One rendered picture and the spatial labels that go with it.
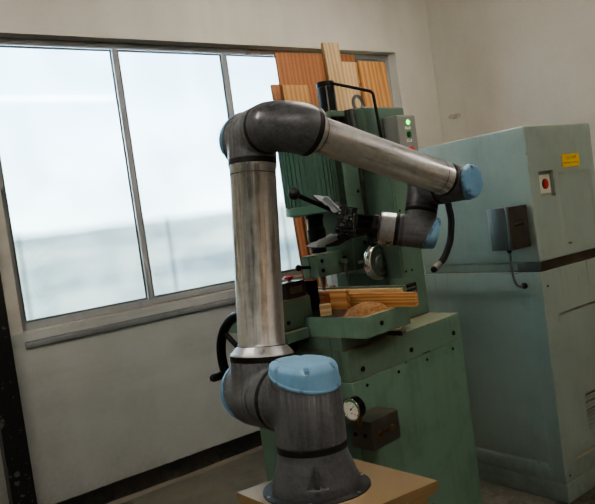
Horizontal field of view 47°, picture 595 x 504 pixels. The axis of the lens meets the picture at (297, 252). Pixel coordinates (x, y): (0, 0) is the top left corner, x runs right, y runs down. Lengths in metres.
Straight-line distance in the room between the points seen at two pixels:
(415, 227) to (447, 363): 0.60
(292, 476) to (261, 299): 0.39
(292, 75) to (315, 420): 2.74
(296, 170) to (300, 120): 0.60
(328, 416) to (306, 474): 0.12
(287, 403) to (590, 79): 3.11
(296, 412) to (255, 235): 0.41
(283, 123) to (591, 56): 2.86
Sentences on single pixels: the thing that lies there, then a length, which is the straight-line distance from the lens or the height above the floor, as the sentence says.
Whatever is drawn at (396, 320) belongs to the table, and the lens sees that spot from 1.98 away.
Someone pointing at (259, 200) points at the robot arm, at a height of 1.25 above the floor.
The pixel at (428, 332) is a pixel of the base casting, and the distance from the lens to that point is 2.23.
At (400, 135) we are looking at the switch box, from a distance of 2.27.
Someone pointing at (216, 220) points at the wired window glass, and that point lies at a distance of 3.62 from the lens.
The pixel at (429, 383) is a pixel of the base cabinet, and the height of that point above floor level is 0.61.
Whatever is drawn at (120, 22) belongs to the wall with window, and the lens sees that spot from 3.52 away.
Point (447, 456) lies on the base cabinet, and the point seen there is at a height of 0.36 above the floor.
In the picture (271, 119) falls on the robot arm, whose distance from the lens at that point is 1.51.
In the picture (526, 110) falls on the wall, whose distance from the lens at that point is 4.36.
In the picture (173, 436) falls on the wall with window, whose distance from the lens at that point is 3.48.
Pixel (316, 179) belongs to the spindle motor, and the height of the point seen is 1.30.
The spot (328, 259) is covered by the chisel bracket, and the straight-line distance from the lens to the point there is 2.14.
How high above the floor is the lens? 1.20
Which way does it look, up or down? 3 degrees down
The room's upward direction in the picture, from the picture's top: 8 degrees counter-clockwise
